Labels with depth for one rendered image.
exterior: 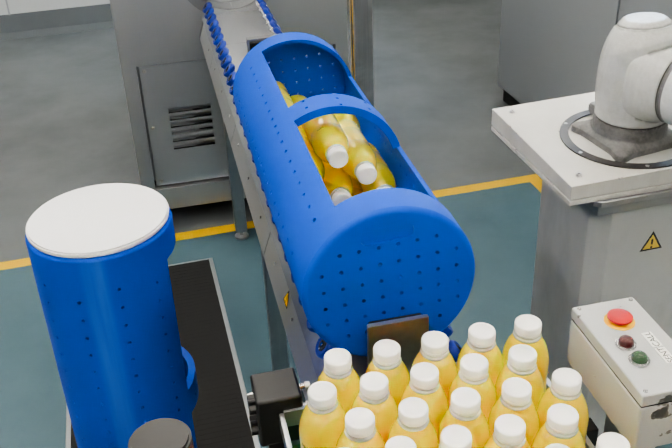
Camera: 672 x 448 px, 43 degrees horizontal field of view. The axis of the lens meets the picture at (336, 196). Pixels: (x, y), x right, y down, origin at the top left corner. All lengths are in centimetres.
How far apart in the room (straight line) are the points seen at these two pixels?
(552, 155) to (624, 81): 21
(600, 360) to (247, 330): 196
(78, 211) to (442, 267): 78
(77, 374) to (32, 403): 115
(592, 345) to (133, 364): 92
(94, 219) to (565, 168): 96
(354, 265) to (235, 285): 202
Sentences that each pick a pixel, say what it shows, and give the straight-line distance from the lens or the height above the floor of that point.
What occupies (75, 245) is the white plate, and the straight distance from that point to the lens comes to 168.
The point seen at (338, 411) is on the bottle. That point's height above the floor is 107.
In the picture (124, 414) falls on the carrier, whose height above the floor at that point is 64.
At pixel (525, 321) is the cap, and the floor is 110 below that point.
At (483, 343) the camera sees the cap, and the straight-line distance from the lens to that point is 126.
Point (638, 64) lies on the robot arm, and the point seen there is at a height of 125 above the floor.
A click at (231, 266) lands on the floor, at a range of 343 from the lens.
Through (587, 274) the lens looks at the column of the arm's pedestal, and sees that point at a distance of 197.
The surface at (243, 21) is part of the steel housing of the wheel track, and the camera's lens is 320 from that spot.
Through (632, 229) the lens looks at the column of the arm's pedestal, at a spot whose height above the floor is 91.
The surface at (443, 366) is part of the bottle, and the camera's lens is 126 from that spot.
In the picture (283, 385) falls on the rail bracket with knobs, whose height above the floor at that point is 100.
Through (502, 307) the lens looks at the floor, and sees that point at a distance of 318.
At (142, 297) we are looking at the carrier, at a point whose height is 91.
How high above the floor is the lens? 188
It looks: 29 degrees down
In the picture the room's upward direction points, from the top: 2 degrees counter-clockwise
